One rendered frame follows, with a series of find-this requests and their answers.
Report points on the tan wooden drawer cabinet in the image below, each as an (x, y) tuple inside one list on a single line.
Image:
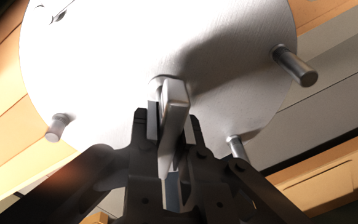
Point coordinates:
[(321, 184)]

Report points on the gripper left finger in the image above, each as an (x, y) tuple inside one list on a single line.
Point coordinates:
[(140, 131)]

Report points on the silver round turret disc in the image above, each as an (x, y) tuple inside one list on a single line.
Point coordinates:
[(223, 56)]

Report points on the short grey steel post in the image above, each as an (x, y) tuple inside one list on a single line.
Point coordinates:
[(56, 127)]

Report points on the tan wooden board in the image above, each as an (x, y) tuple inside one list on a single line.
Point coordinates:
[(321, 14)]

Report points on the tan wooden plank panel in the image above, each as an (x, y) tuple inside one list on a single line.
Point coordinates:
[(16, 126)]

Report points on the thin grey steel post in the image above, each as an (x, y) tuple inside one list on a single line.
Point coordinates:
[(237, 147)]

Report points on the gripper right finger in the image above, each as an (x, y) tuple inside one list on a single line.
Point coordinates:
[(200, 140)]

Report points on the long grey steel post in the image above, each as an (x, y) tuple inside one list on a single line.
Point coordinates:
[(296, 67)]

